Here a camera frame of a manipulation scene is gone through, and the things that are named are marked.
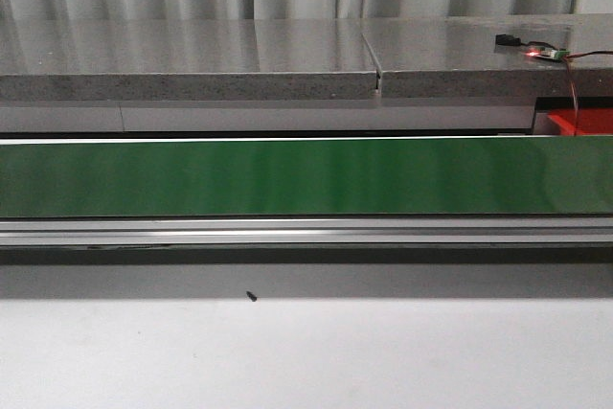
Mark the small black screw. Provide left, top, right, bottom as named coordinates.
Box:
left=245, top=291, right=258, bottom=303

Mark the grey stone countertop slab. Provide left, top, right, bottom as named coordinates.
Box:
left=1, top=19, right=379, bottom=102
left=361, top=13, right=612, bottom=98

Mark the small green circuit board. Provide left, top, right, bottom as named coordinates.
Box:
left=525, top=46, right=570, bottom=62

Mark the green conveyor belt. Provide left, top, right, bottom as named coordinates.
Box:
left=1, top=136, right=612, bottom=219

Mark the red and brown wire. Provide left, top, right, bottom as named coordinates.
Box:
left=558, top=51, right=613, bottom=138

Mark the grey stone countertop slab left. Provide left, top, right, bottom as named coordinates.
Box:
left=1, top=19, right=379, bottom=102

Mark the black usb plug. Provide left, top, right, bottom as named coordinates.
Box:
left=494, top=34, right=523, bottom=49

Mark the red plastic bin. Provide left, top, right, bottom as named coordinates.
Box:
left=547, top=108, right=613, bottom=136

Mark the aluminium conveyor side rail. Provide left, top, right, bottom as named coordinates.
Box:
left=1, top=216, right=612, bottom=249

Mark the grey stone countertop slab right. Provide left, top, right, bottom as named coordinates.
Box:
left=361, top=13, right=612, bottom=98

